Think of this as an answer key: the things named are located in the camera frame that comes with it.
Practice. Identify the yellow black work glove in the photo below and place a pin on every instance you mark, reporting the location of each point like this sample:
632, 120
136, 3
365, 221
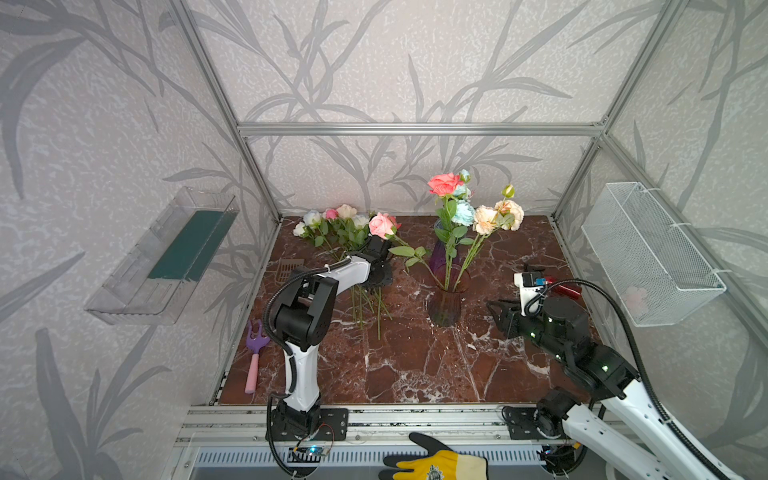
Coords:
440, 462

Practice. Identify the red handled pruning shears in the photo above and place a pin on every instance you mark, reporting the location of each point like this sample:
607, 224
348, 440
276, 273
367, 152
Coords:
571, 290

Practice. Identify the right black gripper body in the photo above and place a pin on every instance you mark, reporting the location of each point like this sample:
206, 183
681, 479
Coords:
501, 312

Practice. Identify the red pink artificial rose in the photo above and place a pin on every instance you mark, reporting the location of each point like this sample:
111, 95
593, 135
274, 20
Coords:
442, 229

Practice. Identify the white artificial rose bunch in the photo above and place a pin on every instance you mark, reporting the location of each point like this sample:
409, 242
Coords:
342, 231

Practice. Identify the peach cream artificial flower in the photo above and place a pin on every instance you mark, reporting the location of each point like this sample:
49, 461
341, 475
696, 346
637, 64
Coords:
506, 215

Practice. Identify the dark red glass vase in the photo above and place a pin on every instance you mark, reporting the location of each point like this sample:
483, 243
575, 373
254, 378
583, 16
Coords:
444, 307

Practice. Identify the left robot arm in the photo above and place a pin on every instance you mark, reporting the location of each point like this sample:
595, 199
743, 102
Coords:
299, 315

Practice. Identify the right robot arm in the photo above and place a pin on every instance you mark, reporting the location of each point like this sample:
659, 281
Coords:
663, 450

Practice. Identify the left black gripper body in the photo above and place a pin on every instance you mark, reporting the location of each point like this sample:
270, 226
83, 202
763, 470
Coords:
377, 255

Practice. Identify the brown garden hand rake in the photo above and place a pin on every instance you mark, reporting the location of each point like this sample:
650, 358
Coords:
285, 268

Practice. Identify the white wire mesh basket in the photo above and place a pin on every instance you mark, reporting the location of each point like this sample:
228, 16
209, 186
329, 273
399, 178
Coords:
661, 278

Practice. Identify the purple glass vase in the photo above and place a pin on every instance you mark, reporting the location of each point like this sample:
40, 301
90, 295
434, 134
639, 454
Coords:
437, 260

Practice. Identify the green circuit board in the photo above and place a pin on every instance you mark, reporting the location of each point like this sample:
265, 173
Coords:
309, 454

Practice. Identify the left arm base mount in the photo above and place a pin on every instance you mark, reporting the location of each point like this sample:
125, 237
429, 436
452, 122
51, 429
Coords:
326, 424

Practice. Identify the clear plastic wall shelf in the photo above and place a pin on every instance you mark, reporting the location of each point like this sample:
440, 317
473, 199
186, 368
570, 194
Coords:
154, 282

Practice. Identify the purple pink garden fork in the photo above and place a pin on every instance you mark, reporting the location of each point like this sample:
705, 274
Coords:
256, 340

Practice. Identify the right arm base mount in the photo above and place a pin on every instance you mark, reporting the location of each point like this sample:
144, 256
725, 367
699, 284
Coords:
521, 423

